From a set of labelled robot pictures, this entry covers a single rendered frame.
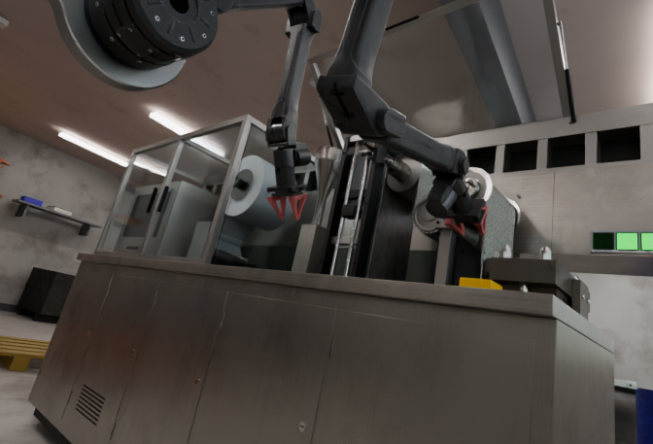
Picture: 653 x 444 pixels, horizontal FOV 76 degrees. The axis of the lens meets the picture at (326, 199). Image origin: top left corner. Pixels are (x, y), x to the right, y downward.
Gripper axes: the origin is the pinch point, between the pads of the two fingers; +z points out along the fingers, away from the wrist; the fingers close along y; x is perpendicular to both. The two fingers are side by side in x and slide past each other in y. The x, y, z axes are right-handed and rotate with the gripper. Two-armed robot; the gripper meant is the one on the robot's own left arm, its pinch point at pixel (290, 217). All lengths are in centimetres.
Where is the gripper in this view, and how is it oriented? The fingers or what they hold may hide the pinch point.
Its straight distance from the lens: 123.3
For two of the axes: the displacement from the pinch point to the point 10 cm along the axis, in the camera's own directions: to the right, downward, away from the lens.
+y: -8.2, 0.1, 5.7
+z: 0.9, 9.9, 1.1
